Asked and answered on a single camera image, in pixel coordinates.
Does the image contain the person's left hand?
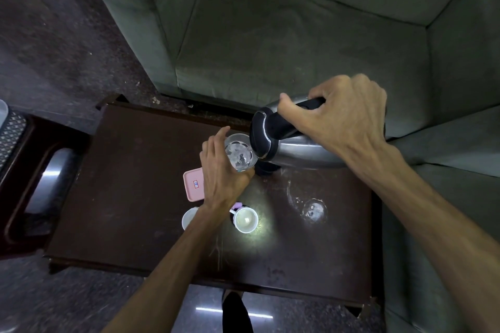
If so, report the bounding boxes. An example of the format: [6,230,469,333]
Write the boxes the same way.
[199,125,257,212]

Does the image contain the person's right hand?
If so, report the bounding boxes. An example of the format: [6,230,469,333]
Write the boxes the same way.
[278,74,391,168]

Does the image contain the pink box with blue label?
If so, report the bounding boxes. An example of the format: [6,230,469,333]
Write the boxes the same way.
[182,166,206,203]

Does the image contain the clear drinking glass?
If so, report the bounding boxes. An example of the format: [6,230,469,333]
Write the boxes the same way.
[224,133,258,173]

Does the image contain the white mug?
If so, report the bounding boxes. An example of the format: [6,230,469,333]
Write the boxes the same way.
[181,207,201,231]
[229,206,259,235]

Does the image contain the steel kettle with black lid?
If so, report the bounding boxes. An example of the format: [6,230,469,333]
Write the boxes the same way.
[249,94,388,170]

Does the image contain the grey perforated plastic tray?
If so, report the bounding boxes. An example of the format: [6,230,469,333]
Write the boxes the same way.
[0,99,28,181]

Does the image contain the person's left forearm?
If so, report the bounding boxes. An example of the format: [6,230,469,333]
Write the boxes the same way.
[101,203,235,333]

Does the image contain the person's right forearm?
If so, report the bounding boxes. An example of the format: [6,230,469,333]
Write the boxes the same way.
[343,141,500,333]

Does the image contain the dark wooden coffee table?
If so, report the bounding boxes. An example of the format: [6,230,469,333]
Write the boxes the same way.
[43,100,382,318]

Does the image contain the person's black trousers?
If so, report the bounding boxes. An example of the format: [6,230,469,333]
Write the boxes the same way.
[221,291,255,333]

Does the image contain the black mesh holder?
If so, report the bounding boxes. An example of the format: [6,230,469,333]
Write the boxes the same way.
[256,161,280,175]

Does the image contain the green fabric armchair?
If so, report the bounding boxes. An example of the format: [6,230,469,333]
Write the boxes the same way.
[90,0,500,142]

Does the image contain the green fabric sofa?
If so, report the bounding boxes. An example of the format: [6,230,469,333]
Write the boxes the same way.
[381,106,500,333]

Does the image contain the small dark wooden side table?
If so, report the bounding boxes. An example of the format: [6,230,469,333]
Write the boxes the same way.
[0,110,93,259]

